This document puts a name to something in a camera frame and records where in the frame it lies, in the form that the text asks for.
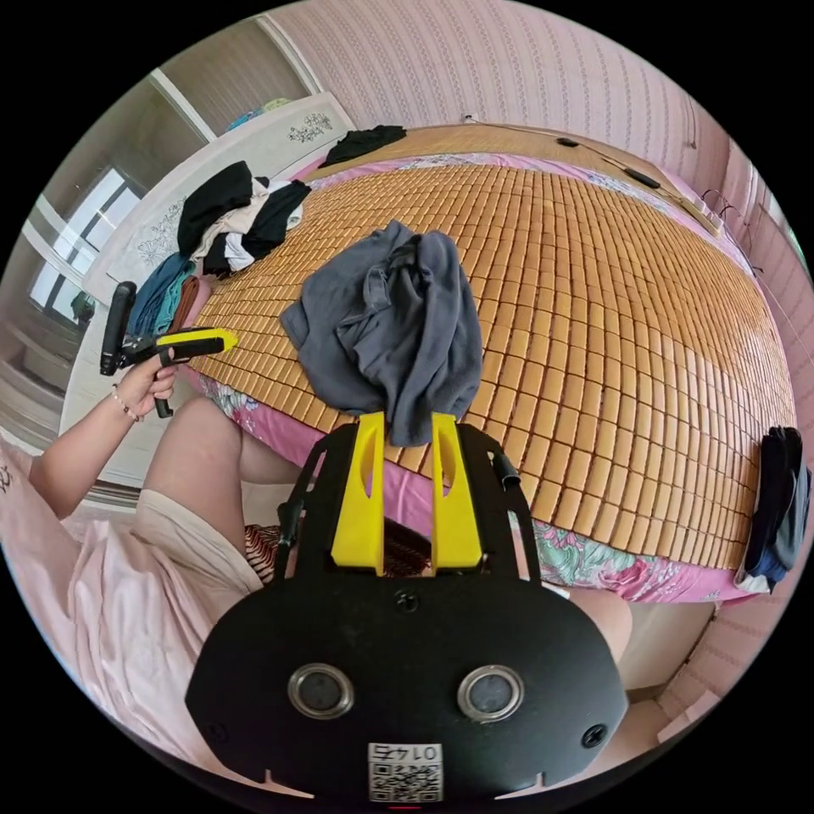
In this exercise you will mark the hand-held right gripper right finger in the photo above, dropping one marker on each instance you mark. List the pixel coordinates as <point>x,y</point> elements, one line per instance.
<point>454,509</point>

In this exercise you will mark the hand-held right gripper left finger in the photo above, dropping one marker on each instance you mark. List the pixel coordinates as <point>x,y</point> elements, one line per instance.
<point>359,509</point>

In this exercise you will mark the person's left forearm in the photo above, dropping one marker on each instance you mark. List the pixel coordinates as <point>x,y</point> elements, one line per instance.
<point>76,458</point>

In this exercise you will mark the pile of dark clothes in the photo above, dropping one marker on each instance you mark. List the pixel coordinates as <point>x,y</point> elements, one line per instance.
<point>779,502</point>

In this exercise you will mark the window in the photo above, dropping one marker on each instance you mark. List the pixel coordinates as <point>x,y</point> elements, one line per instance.
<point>83,241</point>

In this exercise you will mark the person's body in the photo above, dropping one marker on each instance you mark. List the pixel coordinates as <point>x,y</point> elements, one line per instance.
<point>127,604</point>

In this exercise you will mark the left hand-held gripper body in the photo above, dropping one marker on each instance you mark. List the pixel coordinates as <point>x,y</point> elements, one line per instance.
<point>145,348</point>

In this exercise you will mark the bed with woven mat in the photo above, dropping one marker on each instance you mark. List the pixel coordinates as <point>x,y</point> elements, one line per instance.
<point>604,331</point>

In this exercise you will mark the person's left hand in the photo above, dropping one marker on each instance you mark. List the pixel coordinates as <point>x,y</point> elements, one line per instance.
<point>143,388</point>

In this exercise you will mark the black garment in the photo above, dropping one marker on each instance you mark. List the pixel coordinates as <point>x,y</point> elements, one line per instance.
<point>365,145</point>

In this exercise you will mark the gray short sleeve shirt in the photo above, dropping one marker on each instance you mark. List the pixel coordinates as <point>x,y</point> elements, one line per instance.
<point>407,331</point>

